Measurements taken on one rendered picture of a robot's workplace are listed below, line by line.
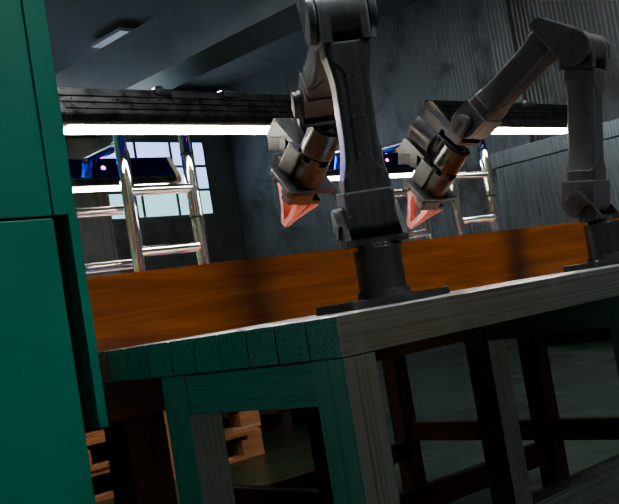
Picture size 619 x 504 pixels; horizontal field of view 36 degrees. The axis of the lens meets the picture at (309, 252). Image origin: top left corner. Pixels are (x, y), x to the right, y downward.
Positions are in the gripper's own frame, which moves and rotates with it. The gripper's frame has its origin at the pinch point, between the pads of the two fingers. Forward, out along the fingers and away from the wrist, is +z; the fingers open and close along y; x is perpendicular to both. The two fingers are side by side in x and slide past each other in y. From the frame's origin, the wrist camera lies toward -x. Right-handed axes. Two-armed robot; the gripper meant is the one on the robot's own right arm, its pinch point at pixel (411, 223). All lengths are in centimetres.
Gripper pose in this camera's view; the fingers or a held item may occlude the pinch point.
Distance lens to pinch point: 195.1
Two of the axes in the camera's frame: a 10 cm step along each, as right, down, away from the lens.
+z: -4.0, 7.5, 5.3
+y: -7.4, 0.8, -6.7
